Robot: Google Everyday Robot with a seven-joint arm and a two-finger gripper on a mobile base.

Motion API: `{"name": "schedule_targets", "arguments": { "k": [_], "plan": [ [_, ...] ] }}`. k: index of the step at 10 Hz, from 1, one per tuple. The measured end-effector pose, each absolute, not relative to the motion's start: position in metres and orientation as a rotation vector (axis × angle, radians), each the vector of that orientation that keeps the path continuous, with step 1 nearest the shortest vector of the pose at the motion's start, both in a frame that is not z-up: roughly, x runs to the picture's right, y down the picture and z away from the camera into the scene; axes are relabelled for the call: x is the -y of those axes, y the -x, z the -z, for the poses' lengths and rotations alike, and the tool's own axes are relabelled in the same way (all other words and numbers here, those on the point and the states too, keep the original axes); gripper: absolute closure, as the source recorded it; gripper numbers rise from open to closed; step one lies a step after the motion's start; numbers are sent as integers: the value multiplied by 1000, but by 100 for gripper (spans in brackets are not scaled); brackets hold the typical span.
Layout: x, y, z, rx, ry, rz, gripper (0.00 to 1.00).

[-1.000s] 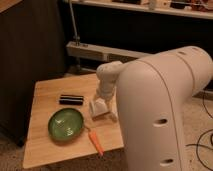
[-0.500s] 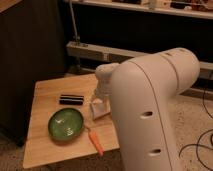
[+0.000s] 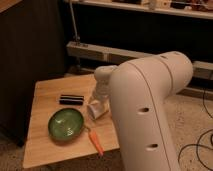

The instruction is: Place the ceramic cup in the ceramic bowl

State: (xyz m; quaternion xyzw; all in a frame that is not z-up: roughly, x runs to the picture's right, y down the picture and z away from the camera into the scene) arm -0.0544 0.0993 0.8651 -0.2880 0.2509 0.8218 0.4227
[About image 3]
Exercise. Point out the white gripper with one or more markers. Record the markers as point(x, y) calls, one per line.
point(100, 91)

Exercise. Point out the white ceramic cup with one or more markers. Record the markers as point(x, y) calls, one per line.
point(97, 109)

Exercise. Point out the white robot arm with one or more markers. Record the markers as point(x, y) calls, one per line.
point(136, 90)

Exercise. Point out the green ceramic bowl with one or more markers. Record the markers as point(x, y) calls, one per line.
point(65, 124)

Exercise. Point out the black rectangular box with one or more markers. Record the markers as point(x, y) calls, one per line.
point(71, 99)

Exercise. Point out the metal pole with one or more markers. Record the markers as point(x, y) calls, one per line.
point(76, 35)

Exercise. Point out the orange toy carrot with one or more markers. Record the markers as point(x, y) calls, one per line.
point(95, 141)

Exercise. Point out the wooden table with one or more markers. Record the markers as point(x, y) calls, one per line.
point(40, 148)

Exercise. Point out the white shelf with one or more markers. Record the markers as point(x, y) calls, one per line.
point(152, 6)

